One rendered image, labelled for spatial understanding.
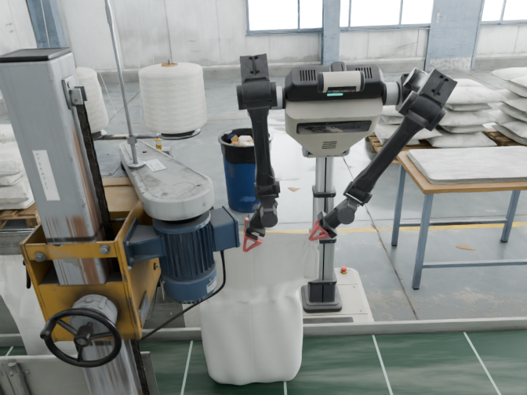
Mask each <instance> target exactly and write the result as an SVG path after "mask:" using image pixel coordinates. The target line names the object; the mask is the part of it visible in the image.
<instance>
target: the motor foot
mask: <svg viewBox="0 0 527 395"><path fill-rule="evenodd" d="M161 242H162V248H161V243H160V239H159V235H156V233H155V232H154V227H153V226H145V225H139V223H138V219H137V218H134V220H133V222H132V224H131V225H130V227H129V229H128V231H127V233H126V235H125V237H124V239H123V245H124V249H125V256H126V260H127V264H128V266H131V267H132V268H133V264H134V263H138V262H141V261H144V260H149V259H155V258H158V257H162V251H163V255H164V256H166V253H165V243H164V238H163V236H162V238H161Z"/></svg>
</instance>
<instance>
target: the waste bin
mask: <svg viewBox="0 0 527 395"><path fill-rule="evenodd" d="M268 132H269V131H268ZM235 135H236V136H237V137H240V136H251V137H252V139H253V131H252V128H251V127H246V128H237V129H231V130H227V131H226V132H223V133H221V134H220V135H219V136H218V142H219V143H220V147H221V152H222V154H223V160H224V174H225V180H226V188H227V200H228V205H229V207H230V208H231V209H233V210H235V211H236V212H244V213H250V212H255V211H256V209H257V207H258V205H259V204H260V200H256V196H255V189H254V183H255V182H256V180H255V169H256V157H255V150H254V144H253V145H233V144H231V143H232V141H231V138H232V137H234V136H235ZM273 139H274V136H273V134H272V133H271V132H269V142H270V151H271V141H272V140H273Z"/></svg>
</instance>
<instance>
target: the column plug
mask: <svg viewBox="0 0 527 395"><path fill-rule="evenodd" d="M69 52H71V48H70V47H55V48H35V49H18V50H15V51H12V52H9V53H5V54H2V55H0V63H6V62H26V61H46V60H52V59H54V58H57V57H58V56H62V55H64V54H66V53H69Z"/></svg>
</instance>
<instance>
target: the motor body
mask: <svg viewBox="0 0 527 395"><path fill-rule="evenodd" d="M209 221H210V211H209V210H208V211H206V212H204V213H203V214H202V216H201V217H199V218H198V219H196V220H195V221H192V222H189V223H184V224H169V223H164V222H162V221H161V220H160V219H155V218H153V227H154V232H155V233H156V235H159V239H160V243H161V248H162V242H161V238H162V236H163V238H164V243H165V253H166V256H164V255H163V251H162V257H158V259H159V263H160V267H161V269H162V270H161V273H162V280H163V282H162V283H163V284H164V289H165V293H166V295H167V296H168V297H169V298H170V299H172V300H173V301H175V302H177V303H181V304H193V303H199V302H201V301H202V300H204V299H207V298H208V297H210V296H211V295H212V293H213V292H214V290H215V289H216V286H217V274H216V262H215V260H214V258H213V245H212V237H211V230H210V223H209Z"/></svg>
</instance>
